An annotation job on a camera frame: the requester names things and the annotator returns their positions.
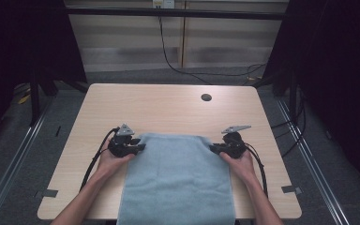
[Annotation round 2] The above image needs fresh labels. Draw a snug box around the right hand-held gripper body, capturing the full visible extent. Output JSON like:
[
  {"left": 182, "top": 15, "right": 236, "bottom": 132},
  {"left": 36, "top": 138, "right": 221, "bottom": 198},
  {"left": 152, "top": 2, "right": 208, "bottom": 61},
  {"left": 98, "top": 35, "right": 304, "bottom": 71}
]
[{"left": 219, "top": 125, "right": 253, "bottom": 159}]

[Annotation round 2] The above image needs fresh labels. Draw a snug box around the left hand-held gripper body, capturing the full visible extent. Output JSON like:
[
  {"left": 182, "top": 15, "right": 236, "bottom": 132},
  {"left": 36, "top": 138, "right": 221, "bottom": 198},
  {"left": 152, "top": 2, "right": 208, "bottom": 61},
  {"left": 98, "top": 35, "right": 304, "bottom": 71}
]
[{"left": 107, "top": 123, "right": 143, "bottom": 158}]

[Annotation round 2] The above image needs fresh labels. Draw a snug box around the light blue towel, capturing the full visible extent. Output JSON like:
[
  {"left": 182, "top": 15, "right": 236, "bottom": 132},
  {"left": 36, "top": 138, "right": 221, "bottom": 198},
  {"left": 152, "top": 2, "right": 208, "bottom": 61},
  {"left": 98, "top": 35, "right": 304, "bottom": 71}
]
[{"left": 115, "top": 132, "right": 237, "bottom": 225}]

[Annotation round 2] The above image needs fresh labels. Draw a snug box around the person's left hand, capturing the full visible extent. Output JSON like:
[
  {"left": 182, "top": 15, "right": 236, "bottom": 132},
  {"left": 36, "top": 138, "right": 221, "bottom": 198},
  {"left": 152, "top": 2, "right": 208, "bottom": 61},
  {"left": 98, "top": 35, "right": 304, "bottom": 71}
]
[{"left": 97, "top": 136, "right": 137, "bottom": 178}]

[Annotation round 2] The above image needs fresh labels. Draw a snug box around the person's right hand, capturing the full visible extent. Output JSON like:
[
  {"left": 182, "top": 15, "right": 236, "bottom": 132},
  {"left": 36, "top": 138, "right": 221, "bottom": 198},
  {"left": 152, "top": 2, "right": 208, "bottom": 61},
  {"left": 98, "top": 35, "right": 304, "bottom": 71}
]
[{"left": 218, "top": 148, "right": 258, "bottom": 184}]

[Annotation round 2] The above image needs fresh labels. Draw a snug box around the grey tape piece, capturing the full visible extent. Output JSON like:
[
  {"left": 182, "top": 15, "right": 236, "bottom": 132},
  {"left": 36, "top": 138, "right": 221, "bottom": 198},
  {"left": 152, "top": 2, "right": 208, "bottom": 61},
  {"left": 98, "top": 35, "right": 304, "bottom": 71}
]
[
  {"left": 280, "top": 185, "right": 304, "bottom": 195},
  {"left": 41, "top": 188, "right": 59, "bottom": 199}
]

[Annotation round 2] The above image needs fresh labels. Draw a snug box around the black metal stand leg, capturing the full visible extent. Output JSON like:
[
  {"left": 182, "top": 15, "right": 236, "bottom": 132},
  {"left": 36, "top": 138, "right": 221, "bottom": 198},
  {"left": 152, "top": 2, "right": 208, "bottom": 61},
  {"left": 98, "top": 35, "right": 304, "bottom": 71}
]
[
  {"left": 288, "top": 70, "right": 298, "bottom": 117},
  {"left": 28, "top": 74, "right": 42, "bottom": 128}
]

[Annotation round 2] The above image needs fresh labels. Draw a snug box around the yellow floor object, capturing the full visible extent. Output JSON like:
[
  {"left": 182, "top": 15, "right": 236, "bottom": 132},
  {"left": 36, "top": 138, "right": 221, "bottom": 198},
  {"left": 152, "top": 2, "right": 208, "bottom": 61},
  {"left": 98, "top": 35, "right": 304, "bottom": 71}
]
[{"left": 17, "top": 93, "right": 32, "bottom": 106}]

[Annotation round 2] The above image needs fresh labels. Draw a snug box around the dark curtain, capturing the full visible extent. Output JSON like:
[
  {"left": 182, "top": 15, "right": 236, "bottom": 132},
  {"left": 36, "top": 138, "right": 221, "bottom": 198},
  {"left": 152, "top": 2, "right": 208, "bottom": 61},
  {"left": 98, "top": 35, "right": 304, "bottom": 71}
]
[
  {"left": 262, "top": 0, "right": 360, "bottom": 196},
  {"left": 0, "top": 0, "right": 88, "bottom": 154}
]

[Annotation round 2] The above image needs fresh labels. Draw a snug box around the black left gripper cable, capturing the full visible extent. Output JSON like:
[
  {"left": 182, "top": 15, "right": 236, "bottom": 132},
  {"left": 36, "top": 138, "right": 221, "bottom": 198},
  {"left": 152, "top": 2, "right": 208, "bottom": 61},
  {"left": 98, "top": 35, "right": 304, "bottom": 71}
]
[{"left": 79, "top": 126, "right": 121, "bottom": 193}]

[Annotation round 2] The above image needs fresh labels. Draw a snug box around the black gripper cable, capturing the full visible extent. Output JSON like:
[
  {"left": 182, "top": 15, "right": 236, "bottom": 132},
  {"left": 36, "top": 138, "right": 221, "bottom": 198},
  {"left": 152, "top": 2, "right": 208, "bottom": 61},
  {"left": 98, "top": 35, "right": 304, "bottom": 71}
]
[
  {"left": 79, "top": 126, "right": 121, "bottom": 193},
  {"left": 244, "top": 142, "right": 270, "bottom": 199}
]

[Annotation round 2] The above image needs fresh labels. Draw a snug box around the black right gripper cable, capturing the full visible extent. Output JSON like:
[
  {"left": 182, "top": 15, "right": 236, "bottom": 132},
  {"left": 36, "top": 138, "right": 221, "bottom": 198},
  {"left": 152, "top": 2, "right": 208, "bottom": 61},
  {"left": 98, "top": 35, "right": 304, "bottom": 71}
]
[{"left": 244, "top": 142, "right": 270, "bottom": 199}]

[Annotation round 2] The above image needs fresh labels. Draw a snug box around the bundle of black floor cables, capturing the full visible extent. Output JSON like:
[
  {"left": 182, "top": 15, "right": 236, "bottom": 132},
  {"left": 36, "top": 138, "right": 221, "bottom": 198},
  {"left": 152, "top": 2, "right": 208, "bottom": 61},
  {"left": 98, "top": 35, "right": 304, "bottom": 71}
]
[{"left": 269, "top": 88, "right": 308, "bottom": 158}]

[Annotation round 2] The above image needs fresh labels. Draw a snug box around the black floor cable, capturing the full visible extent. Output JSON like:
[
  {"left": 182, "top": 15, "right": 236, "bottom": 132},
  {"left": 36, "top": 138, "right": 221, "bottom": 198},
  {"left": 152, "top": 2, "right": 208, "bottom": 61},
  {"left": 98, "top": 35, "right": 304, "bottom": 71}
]
[{"left": 184, "top": 63, "right": 267, "bottom": 87}]

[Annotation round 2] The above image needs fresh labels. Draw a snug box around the aluminium floor rail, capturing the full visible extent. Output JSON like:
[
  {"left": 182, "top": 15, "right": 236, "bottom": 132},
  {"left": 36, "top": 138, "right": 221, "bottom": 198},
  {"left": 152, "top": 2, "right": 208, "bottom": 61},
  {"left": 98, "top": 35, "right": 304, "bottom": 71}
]
[
  {"left": 276, "top": 98, "right": 353, "bottom": 225},
  {"left": 0, "top": 101, "right": 54, "bottom": 225}
]

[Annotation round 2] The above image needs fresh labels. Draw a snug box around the black hanging wall cable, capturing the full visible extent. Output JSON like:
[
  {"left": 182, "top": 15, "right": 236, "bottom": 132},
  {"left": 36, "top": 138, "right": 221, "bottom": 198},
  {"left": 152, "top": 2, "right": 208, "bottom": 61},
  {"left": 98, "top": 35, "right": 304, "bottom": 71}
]
[{"left": 157, "top": 16, "right": 216, "bottom": 86}]

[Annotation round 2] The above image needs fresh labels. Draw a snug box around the black horizontal frame bar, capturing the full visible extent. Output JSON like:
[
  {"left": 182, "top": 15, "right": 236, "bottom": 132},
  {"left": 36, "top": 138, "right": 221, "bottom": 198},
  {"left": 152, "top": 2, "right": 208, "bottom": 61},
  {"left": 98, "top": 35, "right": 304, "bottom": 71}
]
[{"left": 65, "top": 7, "right": 288, "bottom": 22}]

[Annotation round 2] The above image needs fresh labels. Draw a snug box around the white wall outlet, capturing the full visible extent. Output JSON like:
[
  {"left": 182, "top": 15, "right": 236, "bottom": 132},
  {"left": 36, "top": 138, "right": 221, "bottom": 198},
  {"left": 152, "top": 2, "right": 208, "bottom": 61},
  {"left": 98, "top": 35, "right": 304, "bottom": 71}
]
[{"left": 151, "top": 0, "right": 176, "bottom": 9}]

